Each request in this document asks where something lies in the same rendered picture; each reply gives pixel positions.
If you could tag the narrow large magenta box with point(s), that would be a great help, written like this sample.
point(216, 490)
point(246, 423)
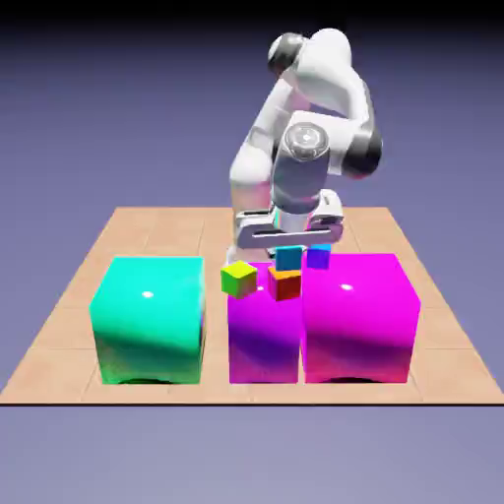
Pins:
point(262, 334)

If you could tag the large cyan box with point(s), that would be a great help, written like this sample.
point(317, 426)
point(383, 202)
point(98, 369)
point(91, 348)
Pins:
point(149, 315)

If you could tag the wide large magenta box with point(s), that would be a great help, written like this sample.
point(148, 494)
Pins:
point(358, 315)

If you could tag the small violet blue cube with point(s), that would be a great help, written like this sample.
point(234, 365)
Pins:
point(318, 258)

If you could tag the small yellow green cube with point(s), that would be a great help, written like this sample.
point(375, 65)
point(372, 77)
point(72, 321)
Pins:
point(237, 278)

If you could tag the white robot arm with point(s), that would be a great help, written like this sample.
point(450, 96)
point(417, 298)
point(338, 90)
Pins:
point(323, 78)

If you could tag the small teal blue cube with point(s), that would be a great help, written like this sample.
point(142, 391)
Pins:
point(288, 259)

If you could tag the small red cube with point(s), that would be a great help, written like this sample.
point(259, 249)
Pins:
point(286, 286)

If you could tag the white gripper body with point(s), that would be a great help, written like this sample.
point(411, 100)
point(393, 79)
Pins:
point(289, 237)

